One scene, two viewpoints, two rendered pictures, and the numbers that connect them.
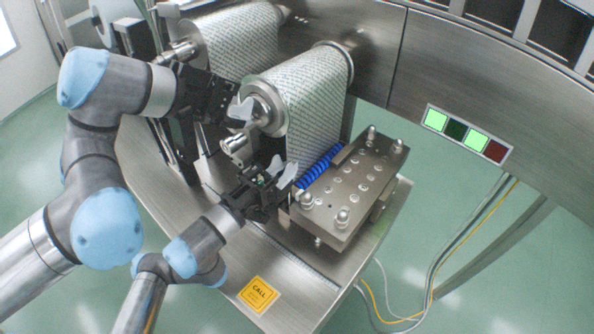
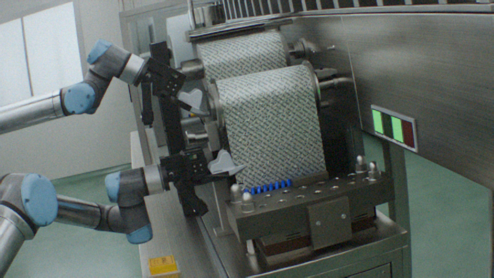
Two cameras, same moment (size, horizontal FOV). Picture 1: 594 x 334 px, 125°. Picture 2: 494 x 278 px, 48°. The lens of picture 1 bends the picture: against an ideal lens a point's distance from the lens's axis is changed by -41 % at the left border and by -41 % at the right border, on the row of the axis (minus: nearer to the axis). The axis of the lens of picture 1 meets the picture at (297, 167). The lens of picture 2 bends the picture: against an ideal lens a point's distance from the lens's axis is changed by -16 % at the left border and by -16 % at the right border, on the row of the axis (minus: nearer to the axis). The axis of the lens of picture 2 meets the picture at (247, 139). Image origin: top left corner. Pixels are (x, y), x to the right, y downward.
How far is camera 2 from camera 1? 1.30 m
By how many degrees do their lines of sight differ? 50
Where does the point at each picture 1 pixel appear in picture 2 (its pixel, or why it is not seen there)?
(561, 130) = (424, 72)
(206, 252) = (129, 182)
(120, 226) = (82, 90)
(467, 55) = (369, 39)
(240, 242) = (187, 246)
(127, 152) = not seen: hidden behind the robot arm
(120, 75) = (114, 53)
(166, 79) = (137, 62)
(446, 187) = not seen: outside the picture
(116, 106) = (108, 67)
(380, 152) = (354, 179)
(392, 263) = not seen: outside the picture
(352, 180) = (296, 193)
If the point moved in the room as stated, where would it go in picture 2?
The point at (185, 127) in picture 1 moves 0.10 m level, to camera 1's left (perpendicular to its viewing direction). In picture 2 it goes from (144, 94) to (122, 97)
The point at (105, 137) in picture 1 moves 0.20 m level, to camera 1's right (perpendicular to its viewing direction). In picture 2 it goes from (100, 81) to (146, 73)
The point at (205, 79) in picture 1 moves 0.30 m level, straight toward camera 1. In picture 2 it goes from (163, 69) to (106, 90)
